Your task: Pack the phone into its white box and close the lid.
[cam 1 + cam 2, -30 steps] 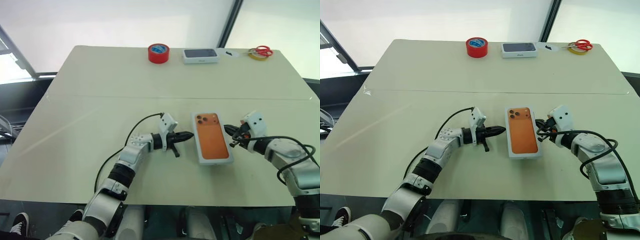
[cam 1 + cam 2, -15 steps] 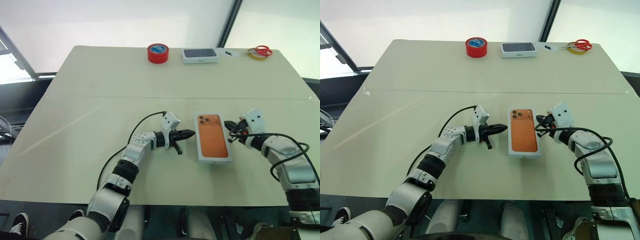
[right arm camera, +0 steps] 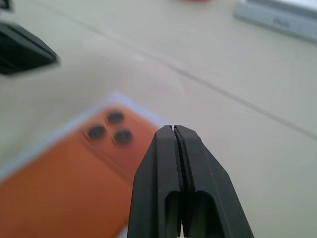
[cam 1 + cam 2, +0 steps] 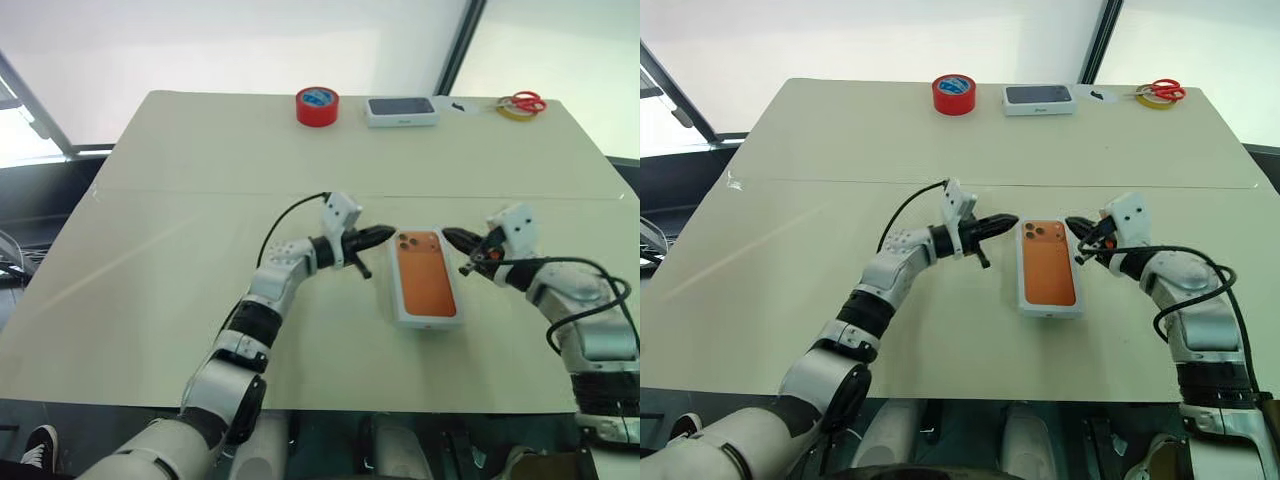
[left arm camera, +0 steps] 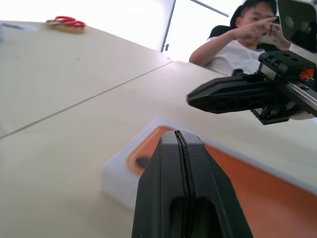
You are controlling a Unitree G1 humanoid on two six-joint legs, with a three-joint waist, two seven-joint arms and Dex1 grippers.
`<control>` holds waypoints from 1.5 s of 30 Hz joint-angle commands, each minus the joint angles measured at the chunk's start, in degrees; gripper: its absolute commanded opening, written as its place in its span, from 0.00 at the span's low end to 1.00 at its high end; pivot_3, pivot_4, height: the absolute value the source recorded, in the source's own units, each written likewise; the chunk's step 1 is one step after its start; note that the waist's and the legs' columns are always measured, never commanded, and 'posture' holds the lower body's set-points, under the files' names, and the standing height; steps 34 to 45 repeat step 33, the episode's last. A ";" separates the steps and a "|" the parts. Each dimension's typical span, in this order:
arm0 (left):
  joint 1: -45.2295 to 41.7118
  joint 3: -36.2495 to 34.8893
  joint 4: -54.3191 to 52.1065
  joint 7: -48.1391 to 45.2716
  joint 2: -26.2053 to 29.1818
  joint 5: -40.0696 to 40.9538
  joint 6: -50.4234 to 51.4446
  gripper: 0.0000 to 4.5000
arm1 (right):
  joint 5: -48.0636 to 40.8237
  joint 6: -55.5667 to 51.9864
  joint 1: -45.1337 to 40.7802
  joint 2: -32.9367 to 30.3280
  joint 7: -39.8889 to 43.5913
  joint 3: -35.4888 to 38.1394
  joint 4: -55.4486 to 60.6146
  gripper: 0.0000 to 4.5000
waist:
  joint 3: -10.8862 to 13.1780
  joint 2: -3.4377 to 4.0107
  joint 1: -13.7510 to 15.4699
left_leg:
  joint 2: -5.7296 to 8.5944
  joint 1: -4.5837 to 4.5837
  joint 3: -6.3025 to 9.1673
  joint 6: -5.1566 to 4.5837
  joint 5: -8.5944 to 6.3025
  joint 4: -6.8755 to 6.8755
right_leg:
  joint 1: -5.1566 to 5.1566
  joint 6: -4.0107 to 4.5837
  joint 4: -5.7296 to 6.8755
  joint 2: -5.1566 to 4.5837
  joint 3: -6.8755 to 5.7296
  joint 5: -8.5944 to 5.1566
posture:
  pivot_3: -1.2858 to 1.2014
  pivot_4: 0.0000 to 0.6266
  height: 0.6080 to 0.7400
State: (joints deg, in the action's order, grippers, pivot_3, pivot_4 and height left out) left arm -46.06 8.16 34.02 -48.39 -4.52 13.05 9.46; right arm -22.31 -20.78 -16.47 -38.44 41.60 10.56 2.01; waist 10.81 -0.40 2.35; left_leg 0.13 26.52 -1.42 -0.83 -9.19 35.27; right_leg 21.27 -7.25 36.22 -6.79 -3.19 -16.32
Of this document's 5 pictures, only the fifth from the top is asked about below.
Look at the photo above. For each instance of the black chair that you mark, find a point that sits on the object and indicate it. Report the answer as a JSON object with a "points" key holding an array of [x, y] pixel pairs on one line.
{"points": [[219, 31]]}

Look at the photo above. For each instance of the person's right hand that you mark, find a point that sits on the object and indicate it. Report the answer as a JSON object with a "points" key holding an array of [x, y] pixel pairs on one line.
{"points": [[252, 31]]}

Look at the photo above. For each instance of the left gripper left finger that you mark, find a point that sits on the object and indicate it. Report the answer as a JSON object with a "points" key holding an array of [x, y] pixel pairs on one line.
{"points": [[158, 198]]}

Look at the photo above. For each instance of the white box lid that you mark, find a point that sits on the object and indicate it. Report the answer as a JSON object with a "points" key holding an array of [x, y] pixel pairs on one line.
{"points": [[272, 198]]}

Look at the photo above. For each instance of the person's left hand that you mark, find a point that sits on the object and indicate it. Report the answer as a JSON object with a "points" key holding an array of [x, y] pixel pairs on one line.
{"points": [[281, 39]]}

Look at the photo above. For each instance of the dark window frame post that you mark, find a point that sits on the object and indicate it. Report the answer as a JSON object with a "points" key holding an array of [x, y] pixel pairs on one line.
{"points": [[169, 24]]}

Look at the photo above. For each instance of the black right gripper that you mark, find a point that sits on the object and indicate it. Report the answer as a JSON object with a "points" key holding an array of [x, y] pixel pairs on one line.
{"points": [[284, 62]]}

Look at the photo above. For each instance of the person in white T-shirt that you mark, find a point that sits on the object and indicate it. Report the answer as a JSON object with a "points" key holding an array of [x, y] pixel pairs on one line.
{"points": [[235, 57]]}

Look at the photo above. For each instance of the white patterned handheld device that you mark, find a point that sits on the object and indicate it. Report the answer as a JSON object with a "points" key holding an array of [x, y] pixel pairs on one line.
{"points": [[266, 39]]}

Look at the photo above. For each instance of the white card with black mark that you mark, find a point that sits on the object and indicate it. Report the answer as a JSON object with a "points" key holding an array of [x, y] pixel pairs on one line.
{"points": [[29, 27]]}

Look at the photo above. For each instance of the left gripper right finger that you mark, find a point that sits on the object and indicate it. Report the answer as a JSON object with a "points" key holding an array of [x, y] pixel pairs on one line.
{"points": [[213, 198]]}

